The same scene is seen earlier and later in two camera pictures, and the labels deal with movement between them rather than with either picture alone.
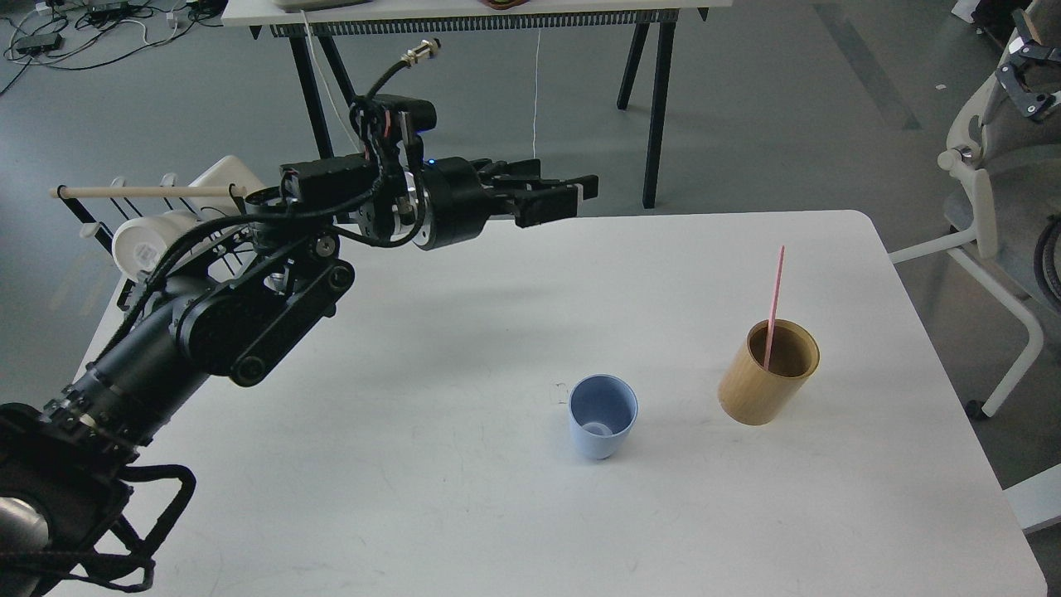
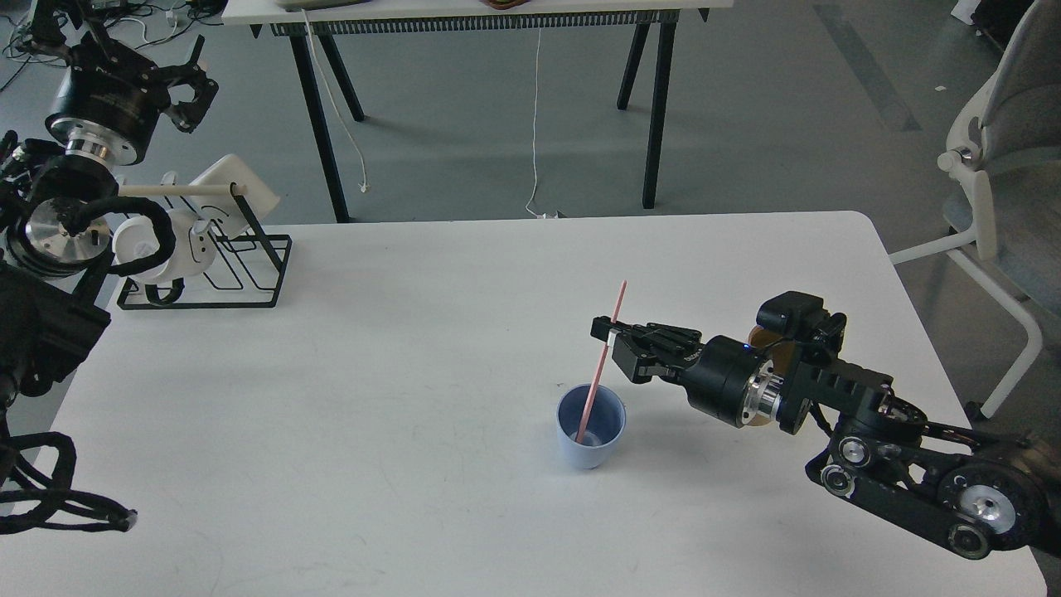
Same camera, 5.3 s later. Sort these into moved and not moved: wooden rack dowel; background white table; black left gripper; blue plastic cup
Moved: blue plastic cup; black left gripper
Not moved: background white table; wooden rack dowel
